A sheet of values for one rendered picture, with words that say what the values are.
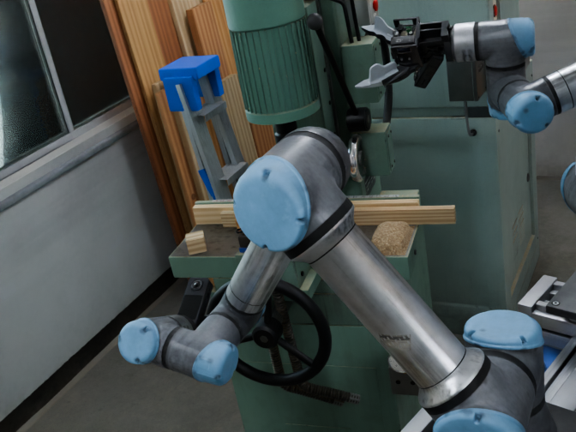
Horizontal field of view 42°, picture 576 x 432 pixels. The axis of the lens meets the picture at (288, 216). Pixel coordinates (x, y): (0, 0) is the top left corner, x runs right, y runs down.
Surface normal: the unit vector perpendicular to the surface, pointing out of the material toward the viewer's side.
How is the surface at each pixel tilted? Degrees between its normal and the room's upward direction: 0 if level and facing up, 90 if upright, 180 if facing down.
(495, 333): 8
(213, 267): 90
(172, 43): 87
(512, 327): 7
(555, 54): 90
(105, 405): 0
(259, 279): 102
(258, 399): 90
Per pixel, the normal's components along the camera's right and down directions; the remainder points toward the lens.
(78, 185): 0.89, 0.05
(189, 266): -0.29, 0.45
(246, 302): -0.11, 0.62
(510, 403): 0.56, -0.51
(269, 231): -0.51, 0.35
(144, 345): -0.36, -0.06
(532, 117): 0.00, 0.43
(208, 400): -0.17, -0.89
